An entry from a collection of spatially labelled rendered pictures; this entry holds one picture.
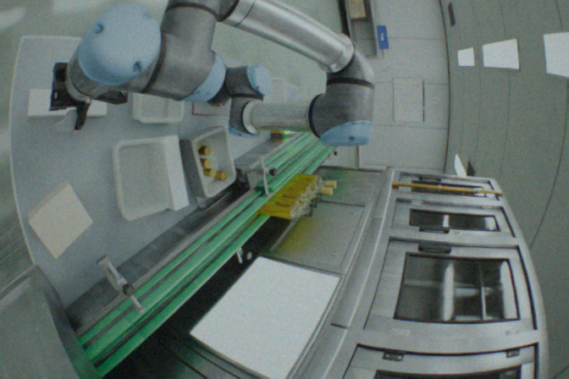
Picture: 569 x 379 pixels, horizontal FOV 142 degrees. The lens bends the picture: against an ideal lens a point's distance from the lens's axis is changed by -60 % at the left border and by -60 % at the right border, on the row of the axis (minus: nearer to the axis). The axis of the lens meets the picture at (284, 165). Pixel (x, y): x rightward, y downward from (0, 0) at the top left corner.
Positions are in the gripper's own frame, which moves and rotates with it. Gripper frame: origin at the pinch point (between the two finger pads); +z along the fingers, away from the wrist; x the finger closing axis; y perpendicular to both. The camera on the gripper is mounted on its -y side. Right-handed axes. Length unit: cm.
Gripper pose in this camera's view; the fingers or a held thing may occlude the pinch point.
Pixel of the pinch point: (74, 97)
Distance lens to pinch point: 56.2
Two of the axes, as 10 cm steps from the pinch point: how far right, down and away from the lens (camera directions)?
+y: -4.8, 1.2, -8.7
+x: -0.1, 9.9, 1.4
